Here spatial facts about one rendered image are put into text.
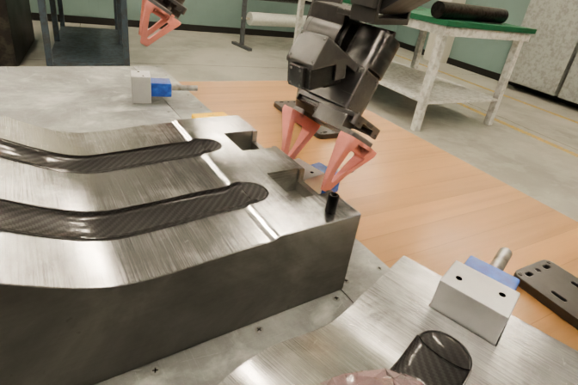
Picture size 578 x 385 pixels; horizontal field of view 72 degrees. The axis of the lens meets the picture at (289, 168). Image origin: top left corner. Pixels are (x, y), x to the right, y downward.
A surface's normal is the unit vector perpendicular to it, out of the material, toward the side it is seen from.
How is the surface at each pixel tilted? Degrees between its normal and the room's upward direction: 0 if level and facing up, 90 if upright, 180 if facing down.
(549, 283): 0
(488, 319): 90
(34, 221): 28
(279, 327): 0
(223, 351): 0
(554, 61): 90
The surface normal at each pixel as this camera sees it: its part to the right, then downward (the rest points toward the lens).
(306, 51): -0.58, -0.25
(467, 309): -0.65, 0.26
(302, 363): 0.39, -0.92
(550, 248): 0.13, -0.89
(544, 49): -0.91, 0.07
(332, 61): 0.65, 0.42
